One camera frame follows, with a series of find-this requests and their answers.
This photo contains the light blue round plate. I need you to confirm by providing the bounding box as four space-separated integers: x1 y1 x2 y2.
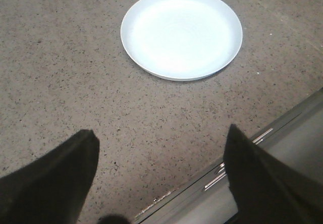
120 0 243 81

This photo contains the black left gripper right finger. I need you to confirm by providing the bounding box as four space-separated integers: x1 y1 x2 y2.
223 124 322 223

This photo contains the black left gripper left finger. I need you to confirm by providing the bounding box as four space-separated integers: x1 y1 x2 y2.
1 130 99 223

